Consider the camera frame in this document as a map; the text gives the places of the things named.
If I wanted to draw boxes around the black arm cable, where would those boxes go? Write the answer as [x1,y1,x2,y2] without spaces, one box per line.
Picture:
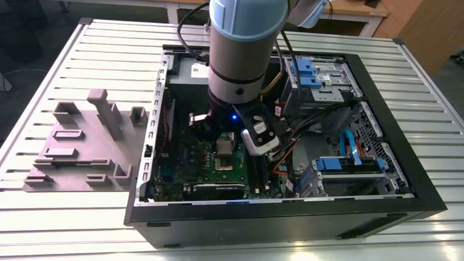
[176,2,212,67]

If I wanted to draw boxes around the CPU socket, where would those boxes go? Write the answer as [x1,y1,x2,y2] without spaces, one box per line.
[213,154,237,172]

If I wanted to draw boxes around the yellow wire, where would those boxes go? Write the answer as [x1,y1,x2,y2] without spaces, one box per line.
[260,71,284,96]

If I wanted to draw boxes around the black PC case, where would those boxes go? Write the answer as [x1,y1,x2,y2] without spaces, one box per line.
[123,44,449,250]

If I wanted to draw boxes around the grey plastic parts rack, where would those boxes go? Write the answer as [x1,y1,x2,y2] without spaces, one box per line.
[21,88,151,192]

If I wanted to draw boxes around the thin red wire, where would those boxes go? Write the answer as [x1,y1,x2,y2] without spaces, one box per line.
[160,102,172,144]

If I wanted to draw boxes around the orange wires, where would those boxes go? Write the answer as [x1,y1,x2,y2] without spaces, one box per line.
[271,151,299,175]

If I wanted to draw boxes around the green motherboard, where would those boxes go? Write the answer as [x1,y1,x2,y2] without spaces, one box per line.
[155,127,288,201]

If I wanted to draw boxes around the blue flat wire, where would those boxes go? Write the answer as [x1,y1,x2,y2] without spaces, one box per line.
[339,130,364,166]

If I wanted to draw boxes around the blue plastic drive carrier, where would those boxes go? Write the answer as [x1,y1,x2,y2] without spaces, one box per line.
[291,58,324,89]

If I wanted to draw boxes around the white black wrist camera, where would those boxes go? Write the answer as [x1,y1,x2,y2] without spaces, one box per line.
[240,114,283,157]

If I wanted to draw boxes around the grey metal disk bay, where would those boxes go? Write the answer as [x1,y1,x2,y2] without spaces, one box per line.
[293,156,412,198]

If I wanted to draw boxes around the hard disk in blue carrier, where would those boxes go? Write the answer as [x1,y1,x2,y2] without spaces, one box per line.
[313,157,387,175]

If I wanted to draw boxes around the wooden cabinet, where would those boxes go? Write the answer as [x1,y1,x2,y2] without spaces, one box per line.
[372,0,464,76]

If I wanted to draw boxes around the grey metal drive cage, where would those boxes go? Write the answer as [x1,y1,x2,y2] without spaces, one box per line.
[283,56,364,118]

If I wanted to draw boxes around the black graphics card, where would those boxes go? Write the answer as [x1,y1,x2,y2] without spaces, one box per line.
[183,181,245,201]

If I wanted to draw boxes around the grey power supply unit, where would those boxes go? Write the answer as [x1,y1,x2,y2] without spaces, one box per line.
[167,57,212,122]

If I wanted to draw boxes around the black cable bundle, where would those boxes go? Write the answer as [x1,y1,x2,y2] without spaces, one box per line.
[275,101,360,161]

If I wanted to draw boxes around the red flat wire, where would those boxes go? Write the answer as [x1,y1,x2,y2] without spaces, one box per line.
[353,139,368,160]

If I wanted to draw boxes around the silver green CPU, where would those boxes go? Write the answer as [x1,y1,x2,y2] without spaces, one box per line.
[216,140,233,156]

